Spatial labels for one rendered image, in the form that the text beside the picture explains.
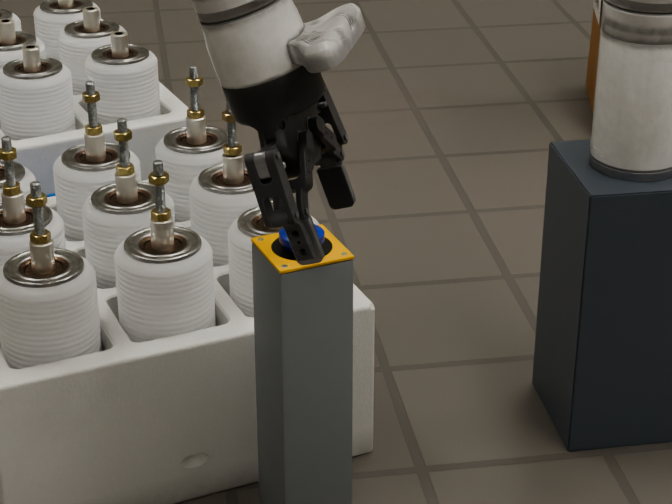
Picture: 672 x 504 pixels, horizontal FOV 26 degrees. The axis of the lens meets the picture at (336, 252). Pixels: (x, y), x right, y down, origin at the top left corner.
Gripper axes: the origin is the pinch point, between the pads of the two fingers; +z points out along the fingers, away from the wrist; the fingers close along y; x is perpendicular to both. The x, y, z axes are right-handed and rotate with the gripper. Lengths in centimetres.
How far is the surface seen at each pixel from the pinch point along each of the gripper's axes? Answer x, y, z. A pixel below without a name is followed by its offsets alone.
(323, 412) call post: -9.2, -5.0, 20.5
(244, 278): -19.6, -19.2, 12.9
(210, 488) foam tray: -27.0, -9.6, 30.9
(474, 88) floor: -26, -131, 40
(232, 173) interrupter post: -23.2, -31.8, 6.7
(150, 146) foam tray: -48, -60, 12
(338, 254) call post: -3.5, -7.7, 6.4
